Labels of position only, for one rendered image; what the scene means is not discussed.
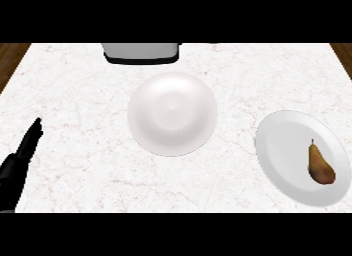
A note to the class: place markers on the white deep plate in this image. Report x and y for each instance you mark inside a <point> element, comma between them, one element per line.
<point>172,114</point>

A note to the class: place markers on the brown pear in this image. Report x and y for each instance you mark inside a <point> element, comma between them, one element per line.
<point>320,168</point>

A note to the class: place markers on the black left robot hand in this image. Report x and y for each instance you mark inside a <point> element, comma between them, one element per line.
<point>17,163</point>

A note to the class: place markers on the grey appliance with black base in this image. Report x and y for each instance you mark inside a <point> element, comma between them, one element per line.
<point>141,51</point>

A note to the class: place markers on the white flat plate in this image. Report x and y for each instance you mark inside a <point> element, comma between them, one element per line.
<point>287,156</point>

